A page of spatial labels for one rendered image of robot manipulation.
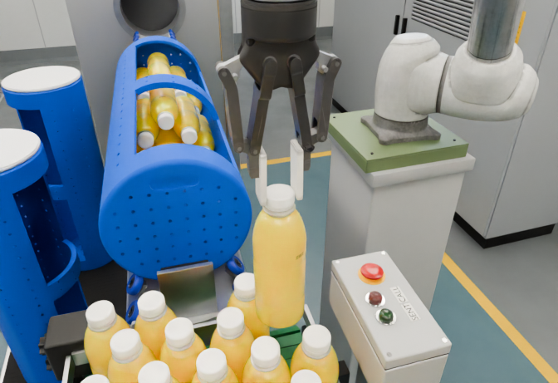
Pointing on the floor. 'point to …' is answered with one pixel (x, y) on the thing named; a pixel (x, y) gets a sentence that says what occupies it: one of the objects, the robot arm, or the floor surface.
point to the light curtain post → (226, 30)
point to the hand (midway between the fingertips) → (279, 173)
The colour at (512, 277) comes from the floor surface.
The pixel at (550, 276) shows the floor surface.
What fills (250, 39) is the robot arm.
